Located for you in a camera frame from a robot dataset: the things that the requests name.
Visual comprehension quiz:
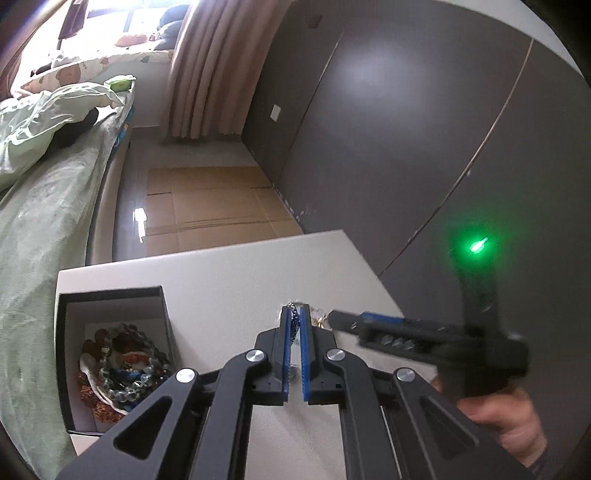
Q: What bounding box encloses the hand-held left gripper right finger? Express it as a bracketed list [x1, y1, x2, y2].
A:
[299, 305, 539, 480]

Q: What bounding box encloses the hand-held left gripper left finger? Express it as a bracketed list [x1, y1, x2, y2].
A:
[55, 305, 293, 480]

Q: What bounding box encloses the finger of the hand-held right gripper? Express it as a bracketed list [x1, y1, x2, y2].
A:
[359, 311, 445, 336]
[329, 310, 440, 359]

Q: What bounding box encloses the dark beaded necklace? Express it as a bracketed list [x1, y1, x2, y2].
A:
[284, 302, 301, 384]

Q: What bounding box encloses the pile of beaded bracelets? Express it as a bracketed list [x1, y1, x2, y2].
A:
[76, 323, 174, 421]

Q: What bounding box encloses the black jewelry box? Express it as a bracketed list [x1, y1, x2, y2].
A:
[54, 285, 178, 437]

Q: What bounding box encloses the person's right hand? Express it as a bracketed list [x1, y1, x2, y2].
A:
[431, 378, 550, 472]

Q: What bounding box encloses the white bedside table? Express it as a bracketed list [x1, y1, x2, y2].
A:
[55, 229, 444, 480]

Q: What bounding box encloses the flat cardboard sheet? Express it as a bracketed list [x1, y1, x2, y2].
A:
[144, 165, 303, 257]

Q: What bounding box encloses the dark brown wardrobe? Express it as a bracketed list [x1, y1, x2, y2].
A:
[242, 0, 591, 370]

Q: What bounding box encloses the bed with green sheet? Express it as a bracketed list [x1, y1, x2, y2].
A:
[0, 111, 134, 480]

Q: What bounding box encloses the pink curtain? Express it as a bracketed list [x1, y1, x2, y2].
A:
[159, 0, 291, 141]

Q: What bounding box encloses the black cloth item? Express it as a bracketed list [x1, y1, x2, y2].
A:
[53, 108, 100, 149]

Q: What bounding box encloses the pale green duvet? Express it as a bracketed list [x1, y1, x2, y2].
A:
[0, 82, 125, 192]

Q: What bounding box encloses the dark cushion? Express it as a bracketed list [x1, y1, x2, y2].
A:
[154, 4, 191, 51]

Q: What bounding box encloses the patterned window seat cushion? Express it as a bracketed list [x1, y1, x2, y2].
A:
[21, 48, 174, 95]

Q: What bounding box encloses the dark hanging garment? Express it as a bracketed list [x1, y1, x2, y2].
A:
[60, 0, 86, 40]

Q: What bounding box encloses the window with dark frame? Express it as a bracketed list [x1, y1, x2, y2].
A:
[60, 0, 195, 51]

